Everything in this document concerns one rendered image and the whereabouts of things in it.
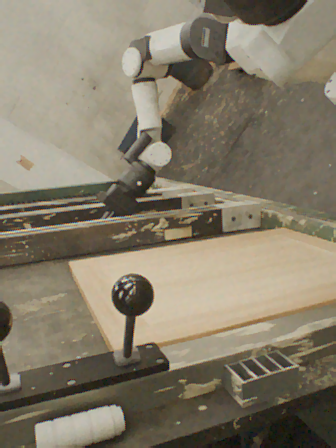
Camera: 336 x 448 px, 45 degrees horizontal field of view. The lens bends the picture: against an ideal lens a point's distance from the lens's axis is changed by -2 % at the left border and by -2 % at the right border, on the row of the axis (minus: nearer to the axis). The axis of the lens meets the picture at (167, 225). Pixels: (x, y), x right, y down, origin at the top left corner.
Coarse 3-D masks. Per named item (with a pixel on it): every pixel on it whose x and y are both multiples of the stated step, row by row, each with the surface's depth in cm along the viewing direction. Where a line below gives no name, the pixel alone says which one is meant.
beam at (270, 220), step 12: (168, 180) 213; (216, 192) 160; (228, 192) 157; (264, 204) 128; (276, 204) 126; (264, 216) 117; (276, 216) 112; (288, 216) 108; (324, 216) 105; (264, 228) 118; (276, 228) 112; (288, 228) 107; (300, 228) 103; (312, 228) 98; (324, 228) 94
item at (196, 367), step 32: (288, 320) 51; (320, 320) 50; (192, 352) 45; (224, 352) 45; (256, 352) 45; (288, 352) 47; (320, 352) 49; (128, 384) 40; (160, 384) 42; (192, 384) 43; (0, 416) 36; (32, 416) 37; (64, 416) 39
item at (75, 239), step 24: (144, 216) 110; (168, 216) 108; (192, 216) 111; (216, 216) 113; (240, 216) 116; (0, 240) 94; (24, 240) 96; (48, 240) 98; (72, 240) 100; (96, 240) 102; (120, 240) 105; (144, 240) 107; (0, 264) 95
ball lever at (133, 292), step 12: (132, 276) 35; (120, 288) 34; (132, 288) 34; (144, 288) 35; (120, 300) 34; (132, 300) 34; (144, 300) 34; (120, 312) 35; (132, 312) 34; (144, 312) 35; (132, 324) 38; (132, 336) 39; (132, 348) 41; (120, 360) 41; (132, 360) 42
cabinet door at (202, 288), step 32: (128, 256) 91; (160, 256) 91; (192, 256) 89; (224, 256) 88; (256, 256) 86; (288, 256) 85; (320, 256) 83; (96, 288) 73; (160, 288) 72; (192, 288) 71; (224, 288) 70; (256, 288) 69; (288, 288) 68; (320, 288) 66; (96, 320) 62; (160, 320) 59; (192, 320) 58; (224, 320) 57; (256, 320) 57
